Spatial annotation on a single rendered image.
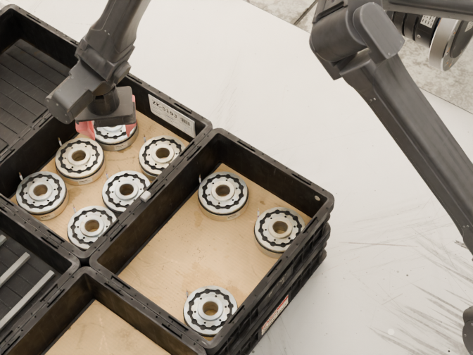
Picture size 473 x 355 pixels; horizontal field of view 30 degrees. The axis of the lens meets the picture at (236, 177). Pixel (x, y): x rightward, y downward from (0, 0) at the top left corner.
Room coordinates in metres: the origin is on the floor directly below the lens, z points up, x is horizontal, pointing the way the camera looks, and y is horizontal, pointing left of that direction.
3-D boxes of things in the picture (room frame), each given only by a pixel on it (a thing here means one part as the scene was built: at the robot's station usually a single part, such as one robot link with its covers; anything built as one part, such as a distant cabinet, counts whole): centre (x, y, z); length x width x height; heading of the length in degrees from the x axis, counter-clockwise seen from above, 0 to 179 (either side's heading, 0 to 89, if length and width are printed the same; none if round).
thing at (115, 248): (0.86, 0.05, 0.87); 0.40 x 0.30 x 0.11; 141
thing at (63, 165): (1.09, 0.33, 0.86); 0.10 x 0.10 x 0.01
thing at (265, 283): (0.86, 0.05, 0.92); 0.40 x 0.30 x 0.02; 141
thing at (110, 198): (1.00, 0.23, 0.86); 0.10 x 0.10 x 0.01
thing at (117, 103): (0.99, 0.23, 1.17); 0.10 x 0.07 x 0.07; 95
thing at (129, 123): (0.99, 0.21, 1.10); 0.07 x 0.07 x 0.09; 5
